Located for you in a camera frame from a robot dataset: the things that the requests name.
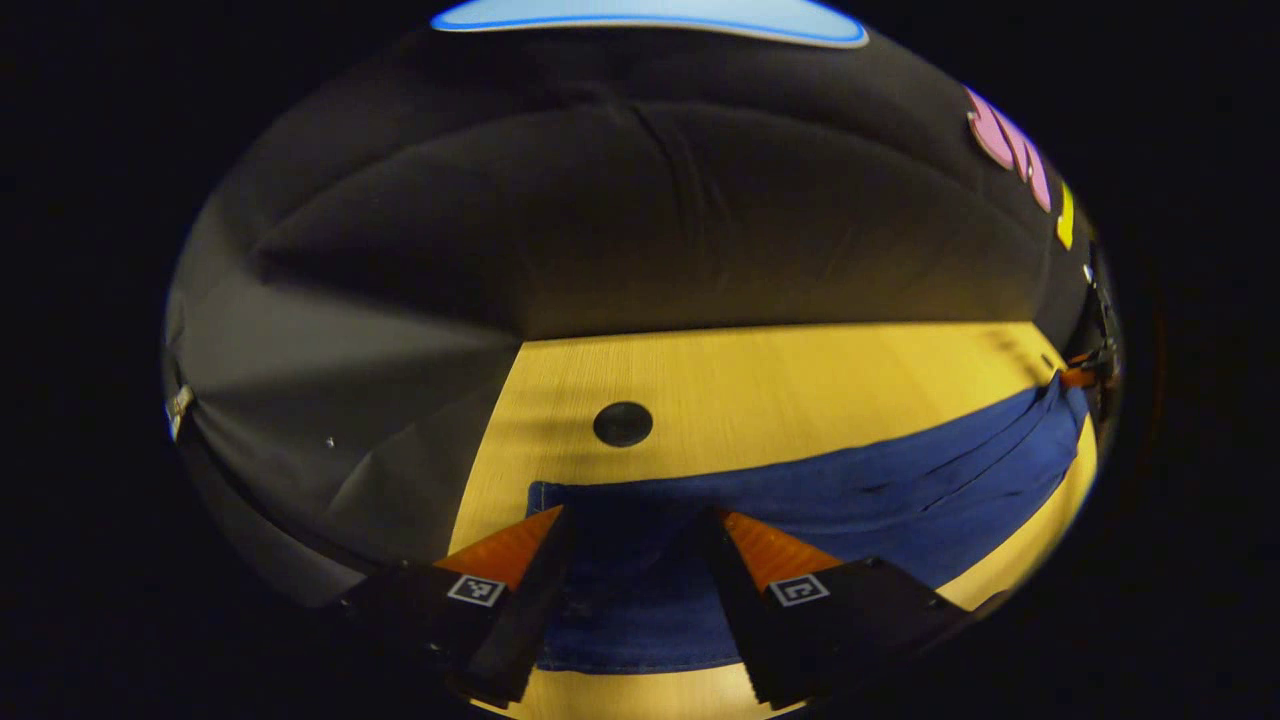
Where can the blue denim jeans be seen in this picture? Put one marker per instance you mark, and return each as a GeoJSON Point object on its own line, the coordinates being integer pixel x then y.
{"type": "Point", "coordinates": [900, 490]}

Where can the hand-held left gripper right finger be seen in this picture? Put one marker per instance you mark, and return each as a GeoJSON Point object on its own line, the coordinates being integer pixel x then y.
{"type": "Point", "coordinates": [745, 620]}

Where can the black backdrop cloth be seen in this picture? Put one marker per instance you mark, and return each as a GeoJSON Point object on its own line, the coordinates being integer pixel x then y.
{"type": "Point", "coordinates": [600, 220]}

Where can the white cloth clip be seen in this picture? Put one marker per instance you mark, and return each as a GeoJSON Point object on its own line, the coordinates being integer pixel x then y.
{"type": "Point", "coordinates": [178, 405]}

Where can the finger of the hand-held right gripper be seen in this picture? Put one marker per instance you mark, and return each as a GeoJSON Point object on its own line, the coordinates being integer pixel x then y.
{"type": "Point", "coordinates": [1075, 378]}

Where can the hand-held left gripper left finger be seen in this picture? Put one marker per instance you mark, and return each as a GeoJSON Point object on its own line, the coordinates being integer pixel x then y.
{"type": "Point", "coordinates": [520, 630]}

